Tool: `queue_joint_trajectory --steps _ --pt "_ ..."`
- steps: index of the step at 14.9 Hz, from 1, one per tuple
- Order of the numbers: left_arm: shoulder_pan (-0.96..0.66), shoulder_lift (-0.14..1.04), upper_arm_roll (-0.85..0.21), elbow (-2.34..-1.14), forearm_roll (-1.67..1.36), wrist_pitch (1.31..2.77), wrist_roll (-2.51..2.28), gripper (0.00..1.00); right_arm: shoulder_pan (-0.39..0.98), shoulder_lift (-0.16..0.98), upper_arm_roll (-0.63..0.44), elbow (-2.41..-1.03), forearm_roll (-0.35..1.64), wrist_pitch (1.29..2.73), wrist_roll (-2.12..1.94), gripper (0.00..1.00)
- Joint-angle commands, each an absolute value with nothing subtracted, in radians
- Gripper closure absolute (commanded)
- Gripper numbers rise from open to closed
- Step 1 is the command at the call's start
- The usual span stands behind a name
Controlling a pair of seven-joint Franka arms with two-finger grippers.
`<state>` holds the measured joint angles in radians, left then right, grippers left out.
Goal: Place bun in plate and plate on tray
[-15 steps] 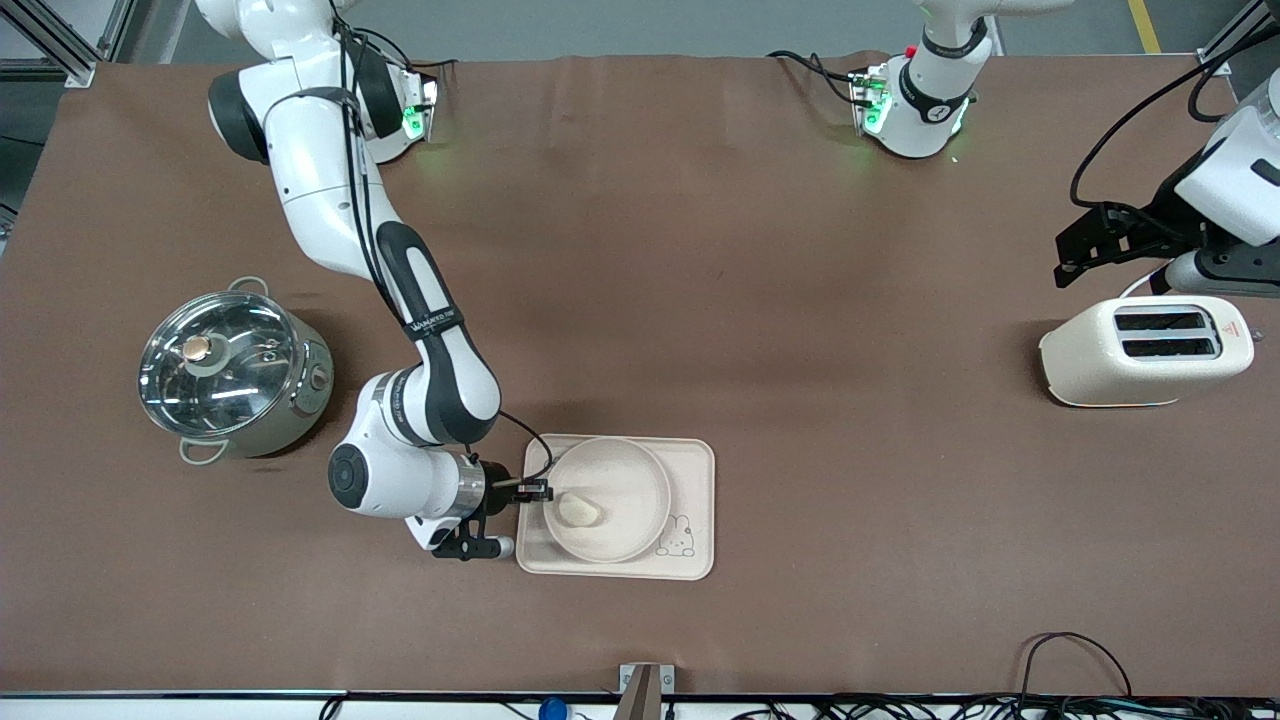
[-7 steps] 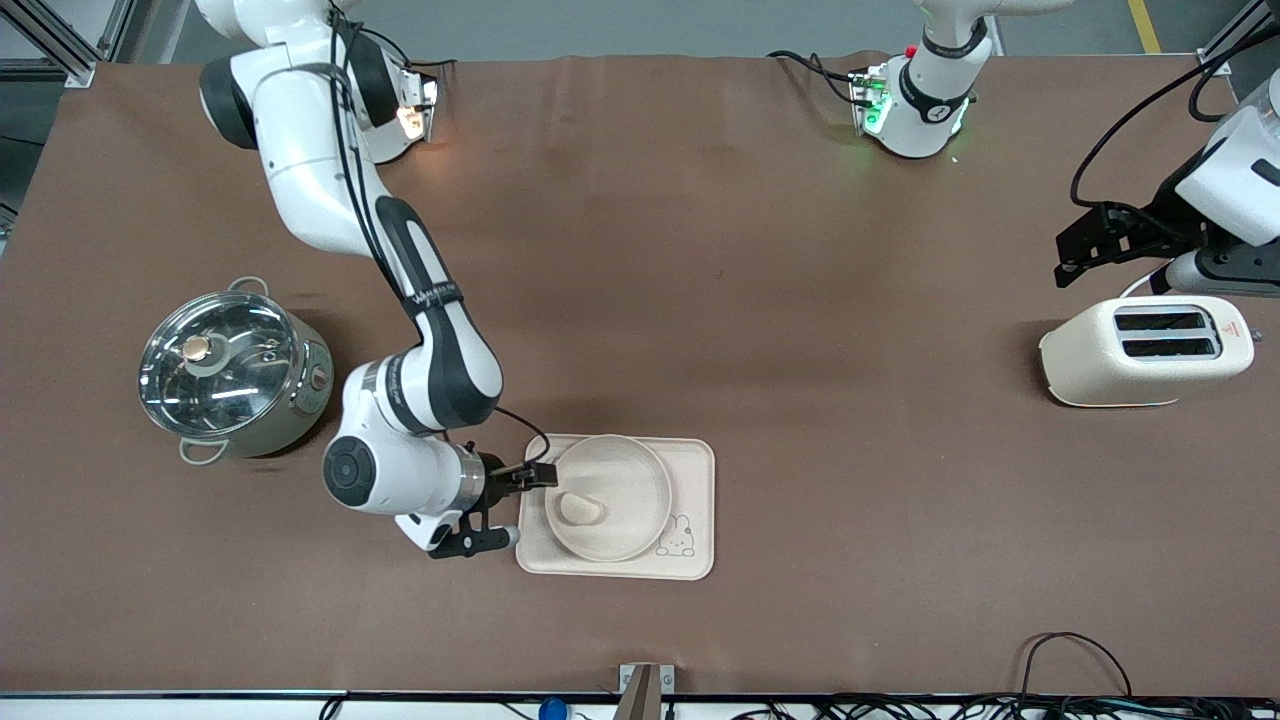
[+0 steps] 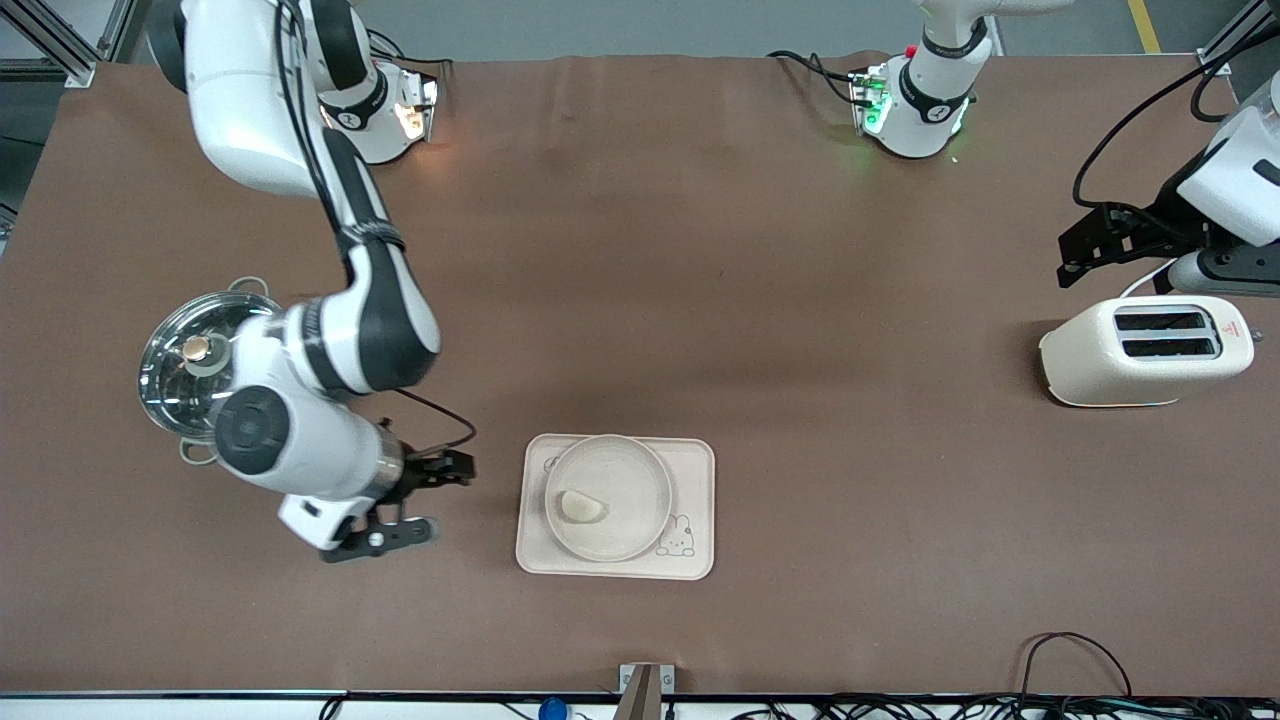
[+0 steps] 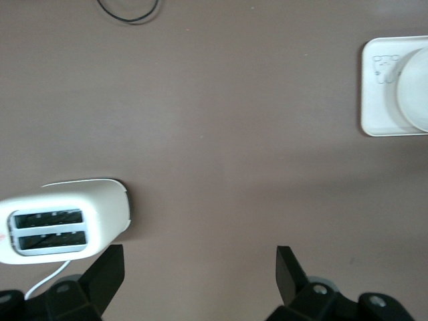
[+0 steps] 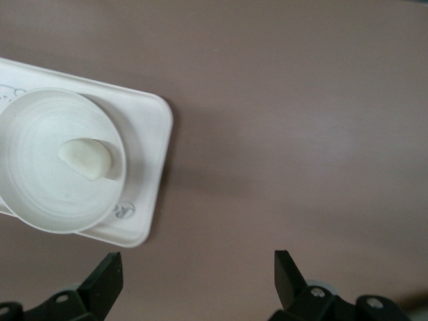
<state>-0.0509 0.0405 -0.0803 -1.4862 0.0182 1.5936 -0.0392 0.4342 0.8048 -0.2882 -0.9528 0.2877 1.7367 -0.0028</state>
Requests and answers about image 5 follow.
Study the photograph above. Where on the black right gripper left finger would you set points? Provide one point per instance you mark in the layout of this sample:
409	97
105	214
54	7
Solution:
100	287

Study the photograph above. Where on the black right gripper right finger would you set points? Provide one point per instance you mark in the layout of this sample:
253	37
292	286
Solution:
292	287

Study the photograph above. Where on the cream round plate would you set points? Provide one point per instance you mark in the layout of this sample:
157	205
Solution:
43	187

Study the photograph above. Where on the white half-round steamed bun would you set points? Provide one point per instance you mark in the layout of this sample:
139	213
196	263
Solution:
87	158

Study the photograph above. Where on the cream rabbit print tray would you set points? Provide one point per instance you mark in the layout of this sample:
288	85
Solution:
147	133

